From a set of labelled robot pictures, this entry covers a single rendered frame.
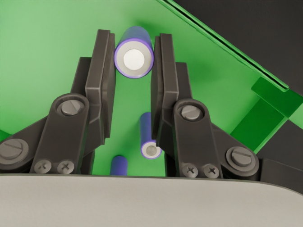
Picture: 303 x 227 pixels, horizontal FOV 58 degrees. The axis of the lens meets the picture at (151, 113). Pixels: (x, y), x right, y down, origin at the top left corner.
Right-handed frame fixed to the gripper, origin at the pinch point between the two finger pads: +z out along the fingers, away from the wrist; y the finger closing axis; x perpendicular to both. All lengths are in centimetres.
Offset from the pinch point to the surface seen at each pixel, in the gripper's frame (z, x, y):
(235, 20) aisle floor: 43, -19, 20
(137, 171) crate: 7.4, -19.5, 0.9
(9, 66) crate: 12.2, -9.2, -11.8
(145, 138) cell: 5.3, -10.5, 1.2
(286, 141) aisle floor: 32, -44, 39
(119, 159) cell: 7.4, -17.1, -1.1
